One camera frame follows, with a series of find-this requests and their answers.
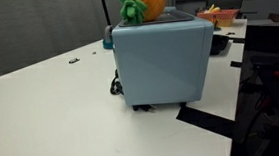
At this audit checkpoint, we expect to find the black power cord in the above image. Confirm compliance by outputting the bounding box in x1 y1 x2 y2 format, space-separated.
108 67 125 97

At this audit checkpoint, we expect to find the light blue breakfast maker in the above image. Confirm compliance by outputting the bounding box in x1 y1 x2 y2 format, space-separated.
109 2 221 113

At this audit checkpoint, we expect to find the red checkered basket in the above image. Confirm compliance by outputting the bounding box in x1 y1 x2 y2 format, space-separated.
195 1 242 30

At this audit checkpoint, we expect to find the small dark metal clip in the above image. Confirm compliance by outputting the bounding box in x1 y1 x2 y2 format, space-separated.
68 57 81 65

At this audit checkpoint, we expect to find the black stand pole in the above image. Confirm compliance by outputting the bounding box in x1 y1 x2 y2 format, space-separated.
98 0 112 27

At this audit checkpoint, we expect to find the orange plush pineapple toy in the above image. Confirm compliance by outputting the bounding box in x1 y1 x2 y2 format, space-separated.
118 0 169 26

